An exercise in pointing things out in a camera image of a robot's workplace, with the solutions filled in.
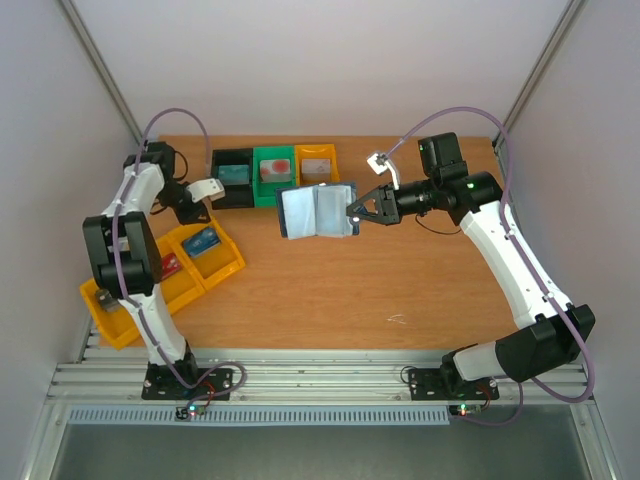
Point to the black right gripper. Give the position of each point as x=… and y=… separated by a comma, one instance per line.
x=388, y=205

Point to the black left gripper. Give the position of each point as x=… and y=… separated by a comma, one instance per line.
x=190, y=216

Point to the blue zip card holder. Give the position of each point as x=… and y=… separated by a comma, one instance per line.
x=316, y=211

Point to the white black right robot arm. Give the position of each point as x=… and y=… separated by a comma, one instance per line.
x=551, y=329

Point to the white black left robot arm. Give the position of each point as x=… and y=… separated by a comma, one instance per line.
x=125, y=259

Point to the blue card stack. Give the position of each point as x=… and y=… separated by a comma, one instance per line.
x=201, y=242

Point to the yellow bin with blue cards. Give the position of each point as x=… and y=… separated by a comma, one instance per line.
x=213, y=265

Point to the teal card stack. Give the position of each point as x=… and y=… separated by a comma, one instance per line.
x=234, y=174

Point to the grey white card stack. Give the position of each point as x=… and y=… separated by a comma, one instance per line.
x=315, y=170

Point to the yellow bin with red cards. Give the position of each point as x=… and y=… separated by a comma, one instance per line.
x=182, y=288

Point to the red white card stack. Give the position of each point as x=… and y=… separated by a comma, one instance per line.
x=275, y=170

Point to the dark card stack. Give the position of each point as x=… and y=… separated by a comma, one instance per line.
x=106, y=301

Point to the green bin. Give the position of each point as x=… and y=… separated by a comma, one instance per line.
x=264, y=193

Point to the yellow bin at table back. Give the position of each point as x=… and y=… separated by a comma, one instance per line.
x=316, y=151

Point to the left small circuit board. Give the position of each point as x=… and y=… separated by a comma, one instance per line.
x=190, y=412

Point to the small circuit board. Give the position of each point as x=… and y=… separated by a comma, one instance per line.
x=190, y=412
x=465, y=410

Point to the right small circuit board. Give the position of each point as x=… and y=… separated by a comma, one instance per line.
x=465, y=410

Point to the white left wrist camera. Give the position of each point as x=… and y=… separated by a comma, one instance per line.
x=209, y=188

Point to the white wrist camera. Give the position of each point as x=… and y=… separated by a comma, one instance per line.
x=209, y=188
x=380, y=163

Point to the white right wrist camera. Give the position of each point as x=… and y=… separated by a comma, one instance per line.
x=380, y=163

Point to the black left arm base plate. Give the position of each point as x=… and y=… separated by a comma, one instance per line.
x=161, y=384

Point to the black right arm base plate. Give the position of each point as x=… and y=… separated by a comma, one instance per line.
x=430, y=384

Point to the aluminium rail base frame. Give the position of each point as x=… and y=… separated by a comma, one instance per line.
x=275, y=376

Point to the grey slotted cable duct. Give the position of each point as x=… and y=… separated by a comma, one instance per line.
x=261, y=416

